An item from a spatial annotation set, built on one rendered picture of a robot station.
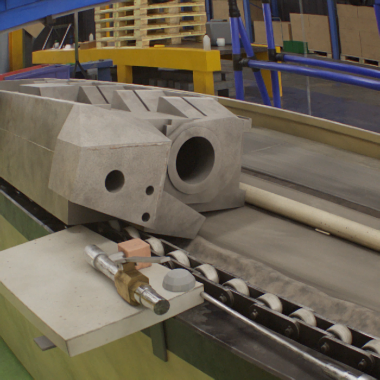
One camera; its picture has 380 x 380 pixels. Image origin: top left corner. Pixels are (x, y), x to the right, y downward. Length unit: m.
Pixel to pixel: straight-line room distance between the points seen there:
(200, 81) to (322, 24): 6.30
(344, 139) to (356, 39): 9.83
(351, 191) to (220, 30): 5.51
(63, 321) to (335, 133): 1.05
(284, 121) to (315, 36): 10.42
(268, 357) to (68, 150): 0.43
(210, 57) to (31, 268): 5.14
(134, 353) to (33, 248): 0.23
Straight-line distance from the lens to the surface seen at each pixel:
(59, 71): 2.78
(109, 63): 4.88
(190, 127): 1.00
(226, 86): 6.60
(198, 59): 5.94
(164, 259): 0.62
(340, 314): 0.78
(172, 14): 7.06
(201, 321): 0.73
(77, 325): 0.68
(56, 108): 0.97
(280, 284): 0.85
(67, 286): 0.77
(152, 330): 0.79
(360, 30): 11.25
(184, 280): 0.74
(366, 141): 1.49
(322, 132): 1.59
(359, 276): 0.86
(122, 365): 0.97
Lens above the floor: 1.15
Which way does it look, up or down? 19 degrees down
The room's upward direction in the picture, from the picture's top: 3 degrees counter-clockwise
